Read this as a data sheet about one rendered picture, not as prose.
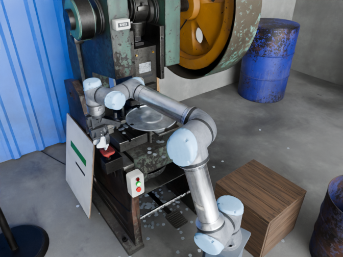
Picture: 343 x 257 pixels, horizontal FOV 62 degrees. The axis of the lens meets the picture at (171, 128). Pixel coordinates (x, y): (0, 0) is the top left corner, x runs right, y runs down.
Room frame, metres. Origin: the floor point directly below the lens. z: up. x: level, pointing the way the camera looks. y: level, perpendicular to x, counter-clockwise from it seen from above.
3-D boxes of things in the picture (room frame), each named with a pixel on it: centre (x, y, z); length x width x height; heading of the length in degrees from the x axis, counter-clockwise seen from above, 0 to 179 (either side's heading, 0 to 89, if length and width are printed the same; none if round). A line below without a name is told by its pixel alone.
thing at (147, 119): (1.41, 0.11, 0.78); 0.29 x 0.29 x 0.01
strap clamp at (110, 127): (1.41, 0.32, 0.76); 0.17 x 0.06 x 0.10; 127
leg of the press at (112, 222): (1.46, 0.49, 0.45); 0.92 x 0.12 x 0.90; 37
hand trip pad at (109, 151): (1.13, 0.32, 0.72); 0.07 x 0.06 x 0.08; 37
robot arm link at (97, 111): (1.11, 0.33, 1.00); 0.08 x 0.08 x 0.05
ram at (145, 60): (1.48, 0.16, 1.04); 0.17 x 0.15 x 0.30; 37
